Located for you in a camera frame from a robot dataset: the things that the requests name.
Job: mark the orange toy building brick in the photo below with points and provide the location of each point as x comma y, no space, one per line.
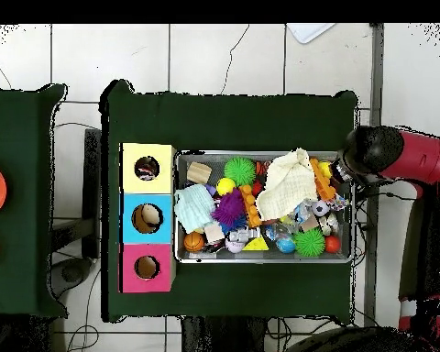
322,185
250,209

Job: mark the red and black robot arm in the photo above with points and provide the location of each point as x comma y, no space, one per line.
421,157

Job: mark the wooden box with three holes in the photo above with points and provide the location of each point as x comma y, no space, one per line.
146,183

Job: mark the yellow plastic ball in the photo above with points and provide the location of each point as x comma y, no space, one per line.
226,187

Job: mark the purple spiky rubber toy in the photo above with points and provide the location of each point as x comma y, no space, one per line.
229,209

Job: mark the mint green knitted cloth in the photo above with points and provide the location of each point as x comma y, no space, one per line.
193,207

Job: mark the green spiky rubber ball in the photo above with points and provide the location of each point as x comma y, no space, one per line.
240,171
308,242

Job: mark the plain wooden wedge block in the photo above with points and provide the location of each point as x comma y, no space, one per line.
199,172

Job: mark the cream knitted cloth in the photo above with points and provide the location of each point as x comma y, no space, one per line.
288,187

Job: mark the dark green table cloth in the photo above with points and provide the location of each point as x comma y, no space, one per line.
223,121
22,146

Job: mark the white tray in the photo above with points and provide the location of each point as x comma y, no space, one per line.
308,31

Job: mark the grey metal bar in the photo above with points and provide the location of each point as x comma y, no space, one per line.
376,73

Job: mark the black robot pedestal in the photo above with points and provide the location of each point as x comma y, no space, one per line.
220,337

